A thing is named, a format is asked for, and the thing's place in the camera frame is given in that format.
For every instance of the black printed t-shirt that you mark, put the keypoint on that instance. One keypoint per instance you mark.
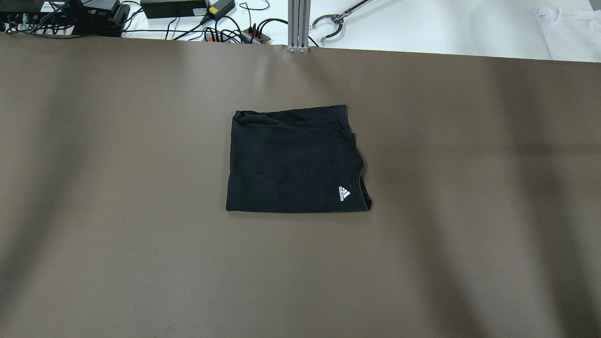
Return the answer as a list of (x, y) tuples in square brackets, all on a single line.
[(296, 161)]

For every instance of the grey usb hub right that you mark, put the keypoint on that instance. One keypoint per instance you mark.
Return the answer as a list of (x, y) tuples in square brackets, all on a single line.
[(252, 35)]

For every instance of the grey usb hub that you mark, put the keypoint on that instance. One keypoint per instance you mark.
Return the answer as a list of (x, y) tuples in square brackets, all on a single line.
[(252, 35), (213, 35)]

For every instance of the black grabber tool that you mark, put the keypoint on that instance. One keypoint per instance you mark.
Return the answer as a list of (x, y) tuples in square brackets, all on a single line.
[(337, 20)]

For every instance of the grey usb hub left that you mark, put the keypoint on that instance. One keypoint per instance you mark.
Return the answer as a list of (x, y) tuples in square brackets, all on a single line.
[(213, 35)]

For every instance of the black power adapter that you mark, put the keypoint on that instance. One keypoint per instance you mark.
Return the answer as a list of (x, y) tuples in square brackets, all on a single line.
[(158, 9)]

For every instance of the white cloth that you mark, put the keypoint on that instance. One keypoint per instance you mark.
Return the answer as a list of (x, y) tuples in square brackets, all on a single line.
[(571, 35)]

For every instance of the aluminium frame post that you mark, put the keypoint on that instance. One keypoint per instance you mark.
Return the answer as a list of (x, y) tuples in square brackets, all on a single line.
[(298, 25)]

